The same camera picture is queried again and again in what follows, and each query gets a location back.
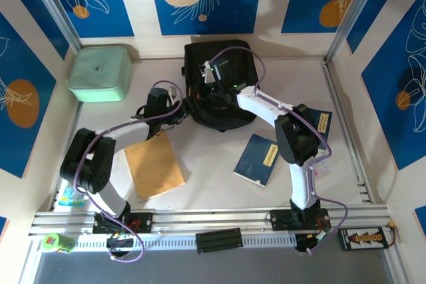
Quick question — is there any grey metal plate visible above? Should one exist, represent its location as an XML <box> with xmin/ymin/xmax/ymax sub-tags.
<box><xmin>33</xmin><ymin>249</ymin><xmax>394</xmax><ymax>284</ymax></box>

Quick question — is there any black backpack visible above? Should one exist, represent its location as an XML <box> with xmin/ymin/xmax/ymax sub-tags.
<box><xmin>182</xmin><ymin>40</ymin><xmax>262</xmax><ymax>134</ymax></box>

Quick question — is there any aluminium front rail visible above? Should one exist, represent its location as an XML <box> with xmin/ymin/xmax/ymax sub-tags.
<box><xmin>28</xmin><ymin>206</ymin><xmax>392</xmax><ymax>237</ymax></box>

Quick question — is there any black board with yellow connectors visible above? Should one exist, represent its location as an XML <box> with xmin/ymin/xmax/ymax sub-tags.
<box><xmin>337</xmin><ymin>226</ymin><xmax>389</xmax><ymax>251</ymax></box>

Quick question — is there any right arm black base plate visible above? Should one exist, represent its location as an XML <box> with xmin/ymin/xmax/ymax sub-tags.
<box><xmin>270</xmin><ymin>209</ymin><xmax>331</xmax><ymax>231</ymax></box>

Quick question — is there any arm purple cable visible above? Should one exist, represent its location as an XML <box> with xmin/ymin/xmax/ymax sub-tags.
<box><xmin>206</xmin><ymin>47</ymin><xmax>349</xmax><ymax>255</ymax></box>
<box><xmin>73</xmin><ymin>80</ymin><xmax>184</xmax><ymax>262</ymax></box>

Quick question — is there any aluminium side rail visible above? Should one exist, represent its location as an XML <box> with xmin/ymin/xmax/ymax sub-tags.
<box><xmin>319</xmin><ymin>59</ymin><xmax>373</xmax><ymax>204</ymax></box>
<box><xmin>49</xmin><ymin>102</ymin><xmax>83</xmax><ymax>212</ymax></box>

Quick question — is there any red and black wire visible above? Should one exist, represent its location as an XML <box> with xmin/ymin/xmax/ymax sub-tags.
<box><xmin>385</xmin><ymin>219</ymin><xmax>399</xmax><ymax>245</ymax></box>

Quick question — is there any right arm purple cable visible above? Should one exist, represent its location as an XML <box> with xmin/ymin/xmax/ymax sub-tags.
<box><xmin>206</xmin><ymin>47</ymin><xmax>349</xmax><ymax>255</ymax></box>

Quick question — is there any tan manila envelope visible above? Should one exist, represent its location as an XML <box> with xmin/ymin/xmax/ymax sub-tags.
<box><xmin>124</xmin><ymin>130</ymin><xmax>186</xmax><ymax>201</ymax></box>

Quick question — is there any blue book with yellow label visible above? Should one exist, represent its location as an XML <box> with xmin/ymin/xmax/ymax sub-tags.
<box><xmin>308</xmin><ymin>107</ymin><xmax>333</xmax><ymax>155</ymax></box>
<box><xmin>232</xmin><ymin>133</ymin><xmax>280</xmax><ymax>188</ymax></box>

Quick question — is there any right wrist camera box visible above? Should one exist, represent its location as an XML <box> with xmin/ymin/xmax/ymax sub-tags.
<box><xmin>202</xmin><ymin>60</ymin><xmax>216</xmax><ymax>84</ymax></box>

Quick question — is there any aluminium corner post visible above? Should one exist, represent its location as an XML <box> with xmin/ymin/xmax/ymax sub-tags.
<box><xmin>25</xmin><ymin>0</ymin><xmax>83</xmax><ymax>51</ymax></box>
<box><xmin>325</xmin><ymin>0</ymin><xmax>387</xmax><ymax>62</ymax></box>

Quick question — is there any black slotted block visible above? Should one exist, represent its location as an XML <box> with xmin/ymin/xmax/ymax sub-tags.
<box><xmin>195</xmin><ymin>227</ymin><xmax>243</xmax><ymax>254</ymax></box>

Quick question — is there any mint green zip case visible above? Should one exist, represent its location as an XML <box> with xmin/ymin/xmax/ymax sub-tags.
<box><xmin>67</xmin><ymin>44</ymin><xmax>133</xmax><ymax>103</ymax></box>

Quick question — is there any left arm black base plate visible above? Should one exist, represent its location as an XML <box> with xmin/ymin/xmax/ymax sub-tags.
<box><xmin>92</xmin><ymin>211</ymin><xmax>154</xmax><ymax>234</ymax></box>

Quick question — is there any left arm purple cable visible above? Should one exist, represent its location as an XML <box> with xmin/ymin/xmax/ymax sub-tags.
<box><xmin>73</xmin><ymin>80</ymin><xmax>184</xmax><ymax>262</ymax></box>

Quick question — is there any white slotted cable duct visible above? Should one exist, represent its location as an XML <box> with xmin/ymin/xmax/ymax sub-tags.
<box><xmin>71</xmin><ymin>232</ymin><xmax>298</xmax><ymax>253</ymax></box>

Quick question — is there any blue sticker packet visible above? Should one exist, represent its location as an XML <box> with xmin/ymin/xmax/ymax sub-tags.
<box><xmin>55</xmin><ymin>182</ymin><xmax>90</xmax><ymax>209</ymax></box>

